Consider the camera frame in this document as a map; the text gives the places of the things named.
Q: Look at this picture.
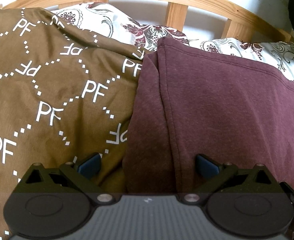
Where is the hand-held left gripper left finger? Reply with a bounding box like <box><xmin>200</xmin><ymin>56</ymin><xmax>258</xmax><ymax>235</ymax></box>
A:
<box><xmin>17</xmin><ymin>152</ymin><xmax>115</xmax><ymax>205</ymax></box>

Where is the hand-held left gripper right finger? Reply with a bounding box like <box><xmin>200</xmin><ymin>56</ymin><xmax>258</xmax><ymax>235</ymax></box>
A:
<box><xmin>181</xmin><ymin>154</ymin><xmax>281</xmax><ymax>205</ymax></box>

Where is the maroon long-sleeve sweater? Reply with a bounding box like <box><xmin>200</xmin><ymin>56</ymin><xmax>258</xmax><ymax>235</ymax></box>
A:
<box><xmin>123</xmin><ymin>37</ymin><xmax>294</xmax><ymax>240</ymax></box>

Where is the brown printed blanket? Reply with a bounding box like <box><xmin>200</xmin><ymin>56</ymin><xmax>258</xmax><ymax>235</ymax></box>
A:
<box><xmin>0</xmin><ymin>7</ymin><xmax>150</xmax><ymax>240</ymax></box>

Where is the white floral pillow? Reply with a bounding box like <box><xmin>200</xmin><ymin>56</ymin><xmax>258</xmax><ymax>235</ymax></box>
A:
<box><xmin>48</xmin><ymin>2</ymin><xmax>294</xmax><ymax>82</ymax></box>

